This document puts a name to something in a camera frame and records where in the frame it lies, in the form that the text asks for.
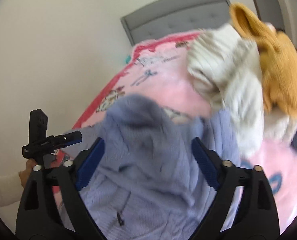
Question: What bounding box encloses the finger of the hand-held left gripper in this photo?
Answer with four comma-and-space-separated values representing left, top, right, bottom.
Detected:
22, 131, 83, 159

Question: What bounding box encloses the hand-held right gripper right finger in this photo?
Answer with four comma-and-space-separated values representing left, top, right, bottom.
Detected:
191, 137, 281, 240

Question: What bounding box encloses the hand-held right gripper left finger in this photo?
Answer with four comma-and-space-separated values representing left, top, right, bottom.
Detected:
15, 137, 107, 240

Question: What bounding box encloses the lavender knit sweater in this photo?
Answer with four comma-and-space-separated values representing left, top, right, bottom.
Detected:
61, 94, 242, 240

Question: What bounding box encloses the person's left hand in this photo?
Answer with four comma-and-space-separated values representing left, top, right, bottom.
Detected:
18, 158, 39, 188

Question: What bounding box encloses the white knit sweater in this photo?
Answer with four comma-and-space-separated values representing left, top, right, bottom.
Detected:
187, 24, 297, 155

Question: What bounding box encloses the pink printed blanket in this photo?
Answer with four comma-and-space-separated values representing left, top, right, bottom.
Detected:
52, 31, 297, 233

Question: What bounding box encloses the mustard knit sweater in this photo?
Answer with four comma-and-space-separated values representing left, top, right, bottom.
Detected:
229, 2, 297, 120

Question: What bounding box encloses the grey tufted headboard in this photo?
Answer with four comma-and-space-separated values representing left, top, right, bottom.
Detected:
120, 0, 239, 47

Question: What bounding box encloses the dark grey door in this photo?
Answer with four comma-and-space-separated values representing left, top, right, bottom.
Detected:
246, 0, 287, 32

